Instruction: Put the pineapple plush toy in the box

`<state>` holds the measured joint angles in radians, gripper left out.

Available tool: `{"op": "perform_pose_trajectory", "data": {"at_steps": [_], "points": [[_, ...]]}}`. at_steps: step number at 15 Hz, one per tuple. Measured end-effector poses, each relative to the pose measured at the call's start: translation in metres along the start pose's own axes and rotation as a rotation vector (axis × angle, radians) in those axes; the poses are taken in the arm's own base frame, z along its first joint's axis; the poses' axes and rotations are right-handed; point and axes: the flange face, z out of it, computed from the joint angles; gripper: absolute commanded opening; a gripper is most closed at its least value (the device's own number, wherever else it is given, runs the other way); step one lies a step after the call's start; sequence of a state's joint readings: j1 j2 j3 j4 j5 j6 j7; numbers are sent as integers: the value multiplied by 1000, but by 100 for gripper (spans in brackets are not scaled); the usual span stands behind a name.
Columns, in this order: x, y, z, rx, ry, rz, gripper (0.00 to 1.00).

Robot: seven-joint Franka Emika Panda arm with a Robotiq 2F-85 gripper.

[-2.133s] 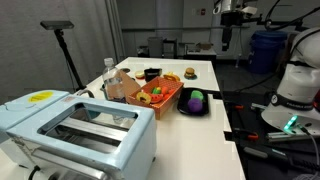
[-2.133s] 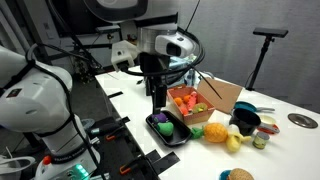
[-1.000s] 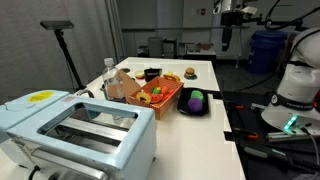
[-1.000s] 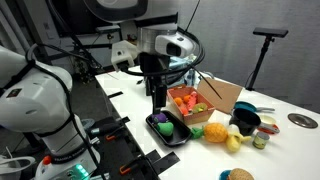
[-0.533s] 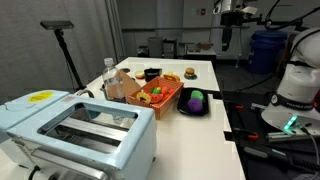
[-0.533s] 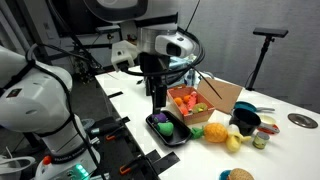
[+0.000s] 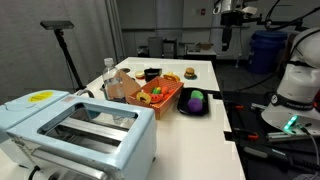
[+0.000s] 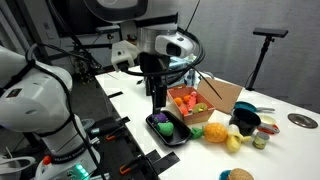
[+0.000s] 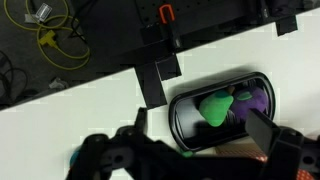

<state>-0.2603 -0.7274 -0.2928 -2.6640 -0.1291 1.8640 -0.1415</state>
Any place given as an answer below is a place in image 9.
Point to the purple plush toy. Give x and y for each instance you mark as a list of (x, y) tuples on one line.
[(253, 101)]

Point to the clear plastic plug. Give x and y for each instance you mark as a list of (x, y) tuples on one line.
[(43, 10)]

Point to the black tape strip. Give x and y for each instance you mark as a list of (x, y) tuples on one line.
[(170, 66), (152, 86), (286, 24)]

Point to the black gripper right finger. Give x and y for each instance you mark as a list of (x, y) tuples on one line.
[(286, 153)]

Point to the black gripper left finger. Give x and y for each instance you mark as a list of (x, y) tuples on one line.
[(100, 156)]

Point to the black plastic tray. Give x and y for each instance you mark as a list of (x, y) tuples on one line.
[(186, 116)]

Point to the green plush toy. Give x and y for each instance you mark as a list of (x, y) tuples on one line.
[(215, 108)]

